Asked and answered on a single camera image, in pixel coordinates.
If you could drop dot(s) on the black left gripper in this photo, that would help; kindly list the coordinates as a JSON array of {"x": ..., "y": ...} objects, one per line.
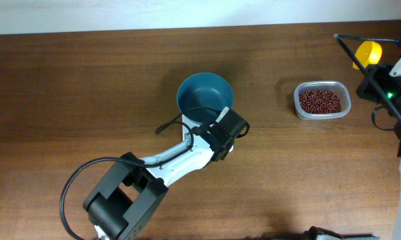
[{"x": 235, "y": 120}]

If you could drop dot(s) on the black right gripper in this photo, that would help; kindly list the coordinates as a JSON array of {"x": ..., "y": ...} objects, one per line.
[{"x": 370, "y": 80}]

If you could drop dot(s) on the yellow plastic measuring scoop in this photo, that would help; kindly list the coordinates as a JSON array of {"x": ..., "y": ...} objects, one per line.
[{"x": 369, "y": 53}]

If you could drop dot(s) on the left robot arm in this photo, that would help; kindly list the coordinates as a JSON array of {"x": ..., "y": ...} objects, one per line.
[{"x": 127, "y": 196}]

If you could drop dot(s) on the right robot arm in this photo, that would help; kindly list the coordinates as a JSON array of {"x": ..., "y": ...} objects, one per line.
[{"x": 379, "y": 87}]

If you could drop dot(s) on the white digital kitchen scale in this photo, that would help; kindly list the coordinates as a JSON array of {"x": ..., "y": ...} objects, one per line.
[{"x": 199, "y": 147}]

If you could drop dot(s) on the blue-grey bowl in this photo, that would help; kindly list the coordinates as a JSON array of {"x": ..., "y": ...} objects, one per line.
[{"x": 202, "y": 92}]

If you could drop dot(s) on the clear plastic container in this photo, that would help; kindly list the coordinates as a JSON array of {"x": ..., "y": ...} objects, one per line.
[{"x": 338, "y": 88}]

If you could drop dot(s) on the red adzuki beans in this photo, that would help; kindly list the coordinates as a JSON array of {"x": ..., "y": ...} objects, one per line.
[{"x": 320, "y": 102}]

